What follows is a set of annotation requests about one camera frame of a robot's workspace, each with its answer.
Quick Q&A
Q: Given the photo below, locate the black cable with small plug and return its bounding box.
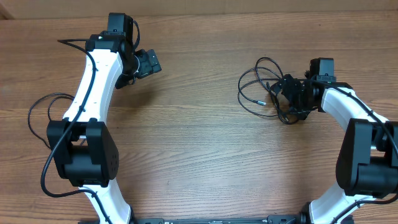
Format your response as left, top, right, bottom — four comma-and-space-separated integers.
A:
237, 57, 299, 125

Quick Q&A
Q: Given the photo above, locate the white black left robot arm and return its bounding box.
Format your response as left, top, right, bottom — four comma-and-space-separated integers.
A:
40, 12, 161, 223

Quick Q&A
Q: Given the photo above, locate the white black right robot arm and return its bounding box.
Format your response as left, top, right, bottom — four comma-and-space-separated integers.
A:
271, 58, 397, 223

